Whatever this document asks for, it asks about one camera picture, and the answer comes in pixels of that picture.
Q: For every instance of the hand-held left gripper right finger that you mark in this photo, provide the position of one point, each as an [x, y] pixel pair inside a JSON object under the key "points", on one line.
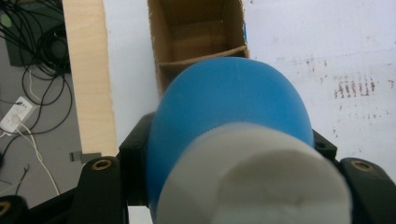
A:
{"points": [[325, 146]]}

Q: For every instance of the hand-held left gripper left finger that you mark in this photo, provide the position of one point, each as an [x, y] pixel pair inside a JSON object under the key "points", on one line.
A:
{"points": [[135, 161]]}

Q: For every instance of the blue bottle with white cap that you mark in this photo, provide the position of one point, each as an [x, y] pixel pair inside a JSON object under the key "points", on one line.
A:
{"points": [[230, 124]]}

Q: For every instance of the blue cardboard box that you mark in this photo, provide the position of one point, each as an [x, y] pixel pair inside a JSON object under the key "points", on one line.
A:
{"points": [[199, 34]]}

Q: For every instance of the white table mat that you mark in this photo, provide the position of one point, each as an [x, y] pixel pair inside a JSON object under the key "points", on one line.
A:
{"points": [[327, 46]]}

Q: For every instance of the white power adapter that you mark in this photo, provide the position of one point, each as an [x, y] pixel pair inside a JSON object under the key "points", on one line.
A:
{"points": [[15, 113]]}

